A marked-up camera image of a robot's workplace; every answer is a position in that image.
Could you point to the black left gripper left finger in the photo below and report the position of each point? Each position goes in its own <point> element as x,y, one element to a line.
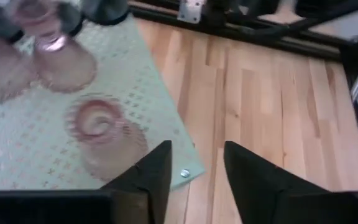
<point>148,186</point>

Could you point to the grey metal plate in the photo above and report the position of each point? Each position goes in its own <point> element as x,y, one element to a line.
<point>343,28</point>

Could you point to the green perforated metal riser shelf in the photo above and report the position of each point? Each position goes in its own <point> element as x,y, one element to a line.
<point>154,93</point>

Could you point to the silver metal bracket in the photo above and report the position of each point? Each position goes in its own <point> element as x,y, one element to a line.
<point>191,11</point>

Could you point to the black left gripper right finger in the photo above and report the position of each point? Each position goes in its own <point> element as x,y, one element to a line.
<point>266,193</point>

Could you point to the black table edge rail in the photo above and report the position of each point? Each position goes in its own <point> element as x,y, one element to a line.
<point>291,46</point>

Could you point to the small clear glass holder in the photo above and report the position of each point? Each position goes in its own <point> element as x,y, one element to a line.
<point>104,137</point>

